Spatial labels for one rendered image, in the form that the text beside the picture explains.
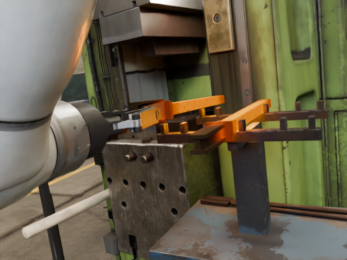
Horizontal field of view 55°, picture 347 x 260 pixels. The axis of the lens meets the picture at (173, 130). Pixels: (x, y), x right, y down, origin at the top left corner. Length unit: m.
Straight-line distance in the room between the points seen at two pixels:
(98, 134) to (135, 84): 1.07
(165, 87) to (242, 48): 0.62
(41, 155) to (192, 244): 0.51
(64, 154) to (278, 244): 0.51
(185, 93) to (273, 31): 0.70
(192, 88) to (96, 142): 1.23
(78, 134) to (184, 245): 0.45
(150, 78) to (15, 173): 1.28
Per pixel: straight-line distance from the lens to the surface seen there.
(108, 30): 1.27
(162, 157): 1.09
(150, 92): 1.54
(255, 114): 0.76
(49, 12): 0.24
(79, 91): 9.24
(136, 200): 1.24
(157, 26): 1.22
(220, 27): 1.13
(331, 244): 0.76
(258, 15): 1.10
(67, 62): 0.26
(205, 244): 0.76
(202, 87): 1.59
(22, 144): 0.29
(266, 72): 1.09
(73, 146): 0.38
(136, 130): 0.45
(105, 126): 0.43
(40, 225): 1.42
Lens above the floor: 1.13
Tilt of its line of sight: 9 degrees down
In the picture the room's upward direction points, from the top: 7 degrees counter-clockwise
